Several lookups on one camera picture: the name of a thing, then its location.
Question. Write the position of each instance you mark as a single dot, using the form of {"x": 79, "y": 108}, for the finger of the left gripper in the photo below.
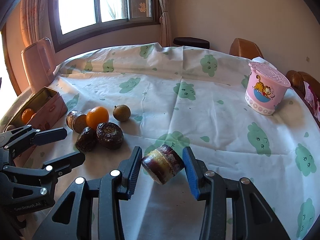
{"x": 19, "y": 140}
{"x": 64, "y": 164}

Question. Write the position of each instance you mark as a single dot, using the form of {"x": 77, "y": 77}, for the sugarcane piece near oranges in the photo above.
{"x": 76, "y": 121}

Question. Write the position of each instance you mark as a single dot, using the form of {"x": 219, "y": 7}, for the brown framed window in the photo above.
{"x": 73, "y": 21}

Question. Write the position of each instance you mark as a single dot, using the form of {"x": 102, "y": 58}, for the pink metal tin box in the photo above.
{"x": 48, "y": 106}

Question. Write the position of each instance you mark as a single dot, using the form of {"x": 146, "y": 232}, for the pink electric kettle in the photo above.
{"x": 39, "y": 64}

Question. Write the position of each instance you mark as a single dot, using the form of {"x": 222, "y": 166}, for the brown leather armchair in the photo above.
{"x": 245, "y": 48}

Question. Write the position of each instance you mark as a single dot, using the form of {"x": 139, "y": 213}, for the pink curtain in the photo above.
{"x": 165, "y": 29}
{"x": 31, "y": 20}

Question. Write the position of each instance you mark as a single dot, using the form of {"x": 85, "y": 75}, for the right pink curtain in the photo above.
{"x": 165, "y": 29}

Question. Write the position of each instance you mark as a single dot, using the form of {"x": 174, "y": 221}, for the pink floral cloth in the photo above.
{"x": 311, "y": 98}

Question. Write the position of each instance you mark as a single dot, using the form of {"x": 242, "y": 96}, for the dark red date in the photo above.
{"x": 87, "y": 140}

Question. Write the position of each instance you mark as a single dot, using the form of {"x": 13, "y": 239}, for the small brown longan fruit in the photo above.
{"x": 121, "y": 113}

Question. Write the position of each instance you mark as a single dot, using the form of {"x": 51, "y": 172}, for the white green cloud tablecloth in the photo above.
{"x": 192, "y": 97}

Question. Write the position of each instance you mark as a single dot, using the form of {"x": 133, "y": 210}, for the orange in tin back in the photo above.
{"x": 27, "y": 115}

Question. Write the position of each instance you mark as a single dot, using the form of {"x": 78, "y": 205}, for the cut purple sugarcane piece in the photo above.
{"x": 162, "y": 164}

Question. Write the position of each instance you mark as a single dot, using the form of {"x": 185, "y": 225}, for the pink cartoon cat cup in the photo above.
{"x": 266, "y": 88}

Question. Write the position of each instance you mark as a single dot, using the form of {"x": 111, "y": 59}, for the black round stool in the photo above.
{"x": 191, "y": 42}

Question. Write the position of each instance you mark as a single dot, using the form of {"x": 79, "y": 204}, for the brown leather sofa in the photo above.
{"x": 297, "y": 83}

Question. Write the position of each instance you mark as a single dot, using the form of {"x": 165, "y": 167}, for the left pink curtain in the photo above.
{"x": 31, "y": 20}

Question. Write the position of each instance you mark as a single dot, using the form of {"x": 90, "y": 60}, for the dark water chestnut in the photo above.
{"x": 110, "y": 135}

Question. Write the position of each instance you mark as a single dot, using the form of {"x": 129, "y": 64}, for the orange on table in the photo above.
{"x": 96, "y": 116}

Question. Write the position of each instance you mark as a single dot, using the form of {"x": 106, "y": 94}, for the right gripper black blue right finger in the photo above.
{"x": 253, "y": 218}

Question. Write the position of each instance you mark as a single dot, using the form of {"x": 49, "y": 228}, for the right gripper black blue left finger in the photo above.
{"x": 71, "y": 216}

